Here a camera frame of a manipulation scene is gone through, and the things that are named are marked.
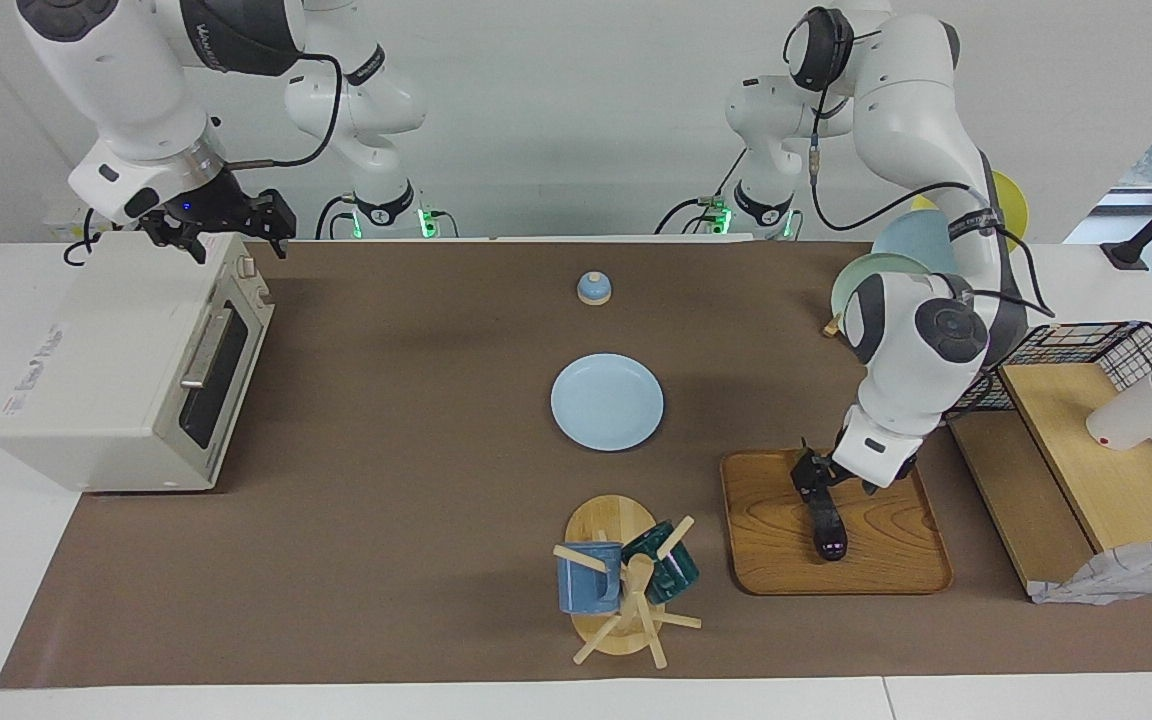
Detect wooden mug tree stand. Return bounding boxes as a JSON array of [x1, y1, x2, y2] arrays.
[[551, 494, 704, 670]]

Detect beige toaster oven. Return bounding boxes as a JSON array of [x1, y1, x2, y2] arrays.
[[0, 232, 276, 494]]

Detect wooden shelf with wire basket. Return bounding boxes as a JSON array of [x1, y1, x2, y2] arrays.
[[942, 320, 1152, 606]]

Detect black looped cable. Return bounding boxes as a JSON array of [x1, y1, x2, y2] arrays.
[[62, 205, 102, 267]]

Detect large light blue plate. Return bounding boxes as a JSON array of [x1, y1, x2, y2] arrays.
[[871, 208, 963, 277]]

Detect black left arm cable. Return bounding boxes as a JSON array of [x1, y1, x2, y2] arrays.
[[782, 8, 1059, 323]]

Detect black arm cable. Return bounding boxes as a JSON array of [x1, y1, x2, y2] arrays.
[[782, 8, 1059, 323], [224, 52, 345, 171]]

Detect white power strip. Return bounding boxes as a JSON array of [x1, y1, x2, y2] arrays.
[[43, 205, 97, 242]]

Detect white paper cup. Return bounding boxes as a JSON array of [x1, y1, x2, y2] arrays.
[[1085, 371, 1152, 452]]

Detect brown table mat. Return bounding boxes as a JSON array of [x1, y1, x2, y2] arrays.
[[0, 240, 1152, 690]]

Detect yellow plate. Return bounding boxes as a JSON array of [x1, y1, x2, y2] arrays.
[[911, 169, 1031, 253]]

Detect pale green plate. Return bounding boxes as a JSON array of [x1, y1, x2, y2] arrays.
[[830, 250, 937, 336]]

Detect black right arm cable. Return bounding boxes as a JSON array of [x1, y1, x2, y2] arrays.
[[224, 52, 345, 171]]

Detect blue mug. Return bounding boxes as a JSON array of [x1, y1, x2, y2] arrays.
[[555, 541, 625, 616]]

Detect glass oven door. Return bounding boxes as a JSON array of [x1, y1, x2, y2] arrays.
[[166, 250, 276, 483]]

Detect dark green mug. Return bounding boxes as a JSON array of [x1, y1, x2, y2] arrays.
[[621, 519, 701, 606]]

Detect wooden serving tray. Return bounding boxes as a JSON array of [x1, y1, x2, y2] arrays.
[[719, 449, 954, 597]]

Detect dark purple eggplant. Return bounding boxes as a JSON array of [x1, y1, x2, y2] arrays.
[[809, 500, 850, 564]]

